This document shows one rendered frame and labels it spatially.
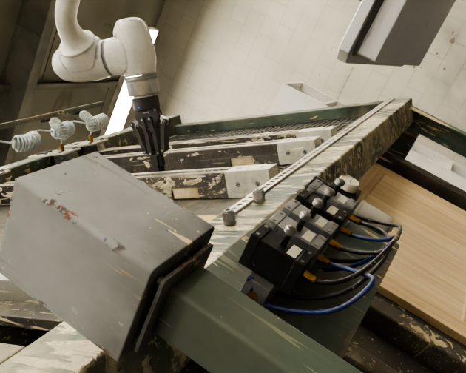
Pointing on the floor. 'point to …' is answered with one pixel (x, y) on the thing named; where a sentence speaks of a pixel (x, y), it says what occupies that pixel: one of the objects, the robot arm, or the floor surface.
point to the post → (237, 331)
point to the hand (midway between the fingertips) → (158, 166)
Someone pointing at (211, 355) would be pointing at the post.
